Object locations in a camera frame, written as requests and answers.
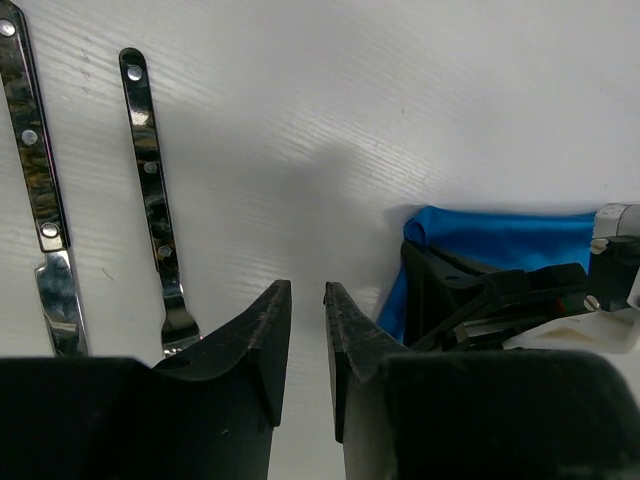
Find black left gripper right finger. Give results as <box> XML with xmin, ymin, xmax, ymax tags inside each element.
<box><xmin>324</xmin><ymin>282</ymin><xmax>639</xmax><ymax>479</ymax></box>

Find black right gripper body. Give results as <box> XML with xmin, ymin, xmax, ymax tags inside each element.
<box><xmin>410</xmin><ymin>263</ymin><xmax>587</xmax><ymax>352</ymax></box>

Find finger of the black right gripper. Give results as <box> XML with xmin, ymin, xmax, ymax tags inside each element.
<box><xmin>401</xmin><ymin>240</ymin><xmax>493</xmax><ymax>347</ymax></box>

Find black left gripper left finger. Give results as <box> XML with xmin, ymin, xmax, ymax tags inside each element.
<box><xmin>1</xmin><ymin>280</ymin><xmax>292</xmax><ymax>479</ymax></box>

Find blue satin napkin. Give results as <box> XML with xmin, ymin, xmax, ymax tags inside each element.
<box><xmin>377</xmin><ymin>207</ymin><xmax>594</xmax><ymax>346</ymax></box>

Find silver fork black handle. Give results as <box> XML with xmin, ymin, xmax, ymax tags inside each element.
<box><xmin>118</xmin><ymin>47</ymin><xmax>201</xmax><ymax>358</ymax></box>

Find silver knife black handle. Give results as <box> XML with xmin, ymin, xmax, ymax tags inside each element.
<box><xmin>1</xmin><ymin>1</ymin><xmax>89</xmax><ymax>357</ymax></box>

